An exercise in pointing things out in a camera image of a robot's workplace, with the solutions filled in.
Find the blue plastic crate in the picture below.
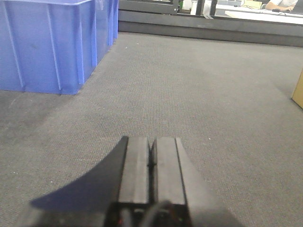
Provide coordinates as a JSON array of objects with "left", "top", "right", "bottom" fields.
[{"left": 0, "top": 0, "right": 118, "bottom": 95}]

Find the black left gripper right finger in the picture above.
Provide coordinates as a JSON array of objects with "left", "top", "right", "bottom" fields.
[{"left": 151, "top": 137, "right": 221, "bottom": 206}]

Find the black conveyor side rail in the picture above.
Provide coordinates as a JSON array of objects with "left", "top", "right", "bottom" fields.
[{"left": 118, "top": 10, "right": 303, "bottom": 47}]

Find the person at white desk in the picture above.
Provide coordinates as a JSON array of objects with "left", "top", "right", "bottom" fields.
[{"left": 265, "top": 0, "right": 298, "bottom": 12}]

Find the brown cardboard box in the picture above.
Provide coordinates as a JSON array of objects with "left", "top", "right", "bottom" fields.
[{"left": 291, "top": 71, "right": 303, "bottom": 109}]

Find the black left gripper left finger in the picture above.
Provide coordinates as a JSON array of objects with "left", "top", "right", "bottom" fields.
[{"left": 30, "top": 136, "right": 149, "bottom": 210}]

